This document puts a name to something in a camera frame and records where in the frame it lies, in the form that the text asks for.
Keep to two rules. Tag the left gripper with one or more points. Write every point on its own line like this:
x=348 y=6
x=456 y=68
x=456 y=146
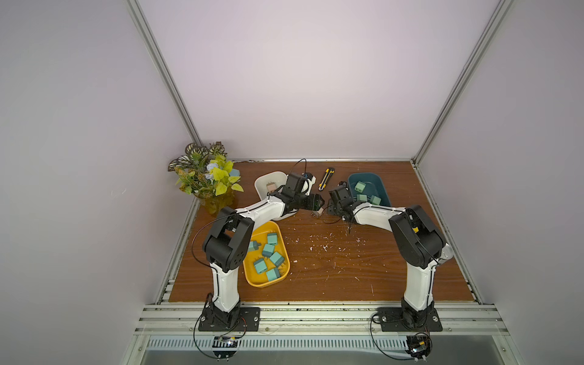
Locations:
x=314 y=202

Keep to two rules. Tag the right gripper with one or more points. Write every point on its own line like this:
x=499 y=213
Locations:
x=336 y=204

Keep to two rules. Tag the pink plug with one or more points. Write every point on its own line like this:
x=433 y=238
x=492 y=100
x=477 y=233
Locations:
x=317 y=213
x=271 y=187

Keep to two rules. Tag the teal plug bottom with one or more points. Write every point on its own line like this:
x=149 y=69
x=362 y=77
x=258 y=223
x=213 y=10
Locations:
x=277 y=259

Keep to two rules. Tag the light teal plug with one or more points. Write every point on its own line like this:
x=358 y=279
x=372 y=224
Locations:
x=254 y=246

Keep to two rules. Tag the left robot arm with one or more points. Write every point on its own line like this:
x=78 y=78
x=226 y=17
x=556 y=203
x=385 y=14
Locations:
x=226 y=245

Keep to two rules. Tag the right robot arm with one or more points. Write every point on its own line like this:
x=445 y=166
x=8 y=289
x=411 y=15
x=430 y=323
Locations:
x=420 y=243

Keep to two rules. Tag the teal storage box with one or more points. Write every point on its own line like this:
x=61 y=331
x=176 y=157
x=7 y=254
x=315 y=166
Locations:
x=375 y=187

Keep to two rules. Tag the white storage box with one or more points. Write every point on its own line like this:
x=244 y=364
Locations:
x=279 y=178

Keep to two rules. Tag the yellow storage box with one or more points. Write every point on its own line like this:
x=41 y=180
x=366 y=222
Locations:
x=273 y=275

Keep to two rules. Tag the yellow black utility knife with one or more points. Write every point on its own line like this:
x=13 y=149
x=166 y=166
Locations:
x=326 y=178

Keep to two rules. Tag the potted green plant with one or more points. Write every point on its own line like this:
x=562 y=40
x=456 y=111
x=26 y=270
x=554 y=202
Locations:
x=206 y=173

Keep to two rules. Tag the metal tin can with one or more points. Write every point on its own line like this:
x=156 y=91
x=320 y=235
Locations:
x=447 y=253

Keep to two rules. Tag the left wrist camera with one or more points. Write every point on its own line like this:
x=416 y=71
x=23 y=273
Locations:
x=309 y=181

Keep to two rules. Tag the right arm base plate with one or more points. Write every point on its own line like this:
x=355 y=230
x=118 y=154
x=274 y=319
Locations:
x=393 y=319

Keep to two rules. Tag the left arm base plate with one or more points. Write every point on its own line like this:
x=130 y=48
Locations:
x=238 y=320

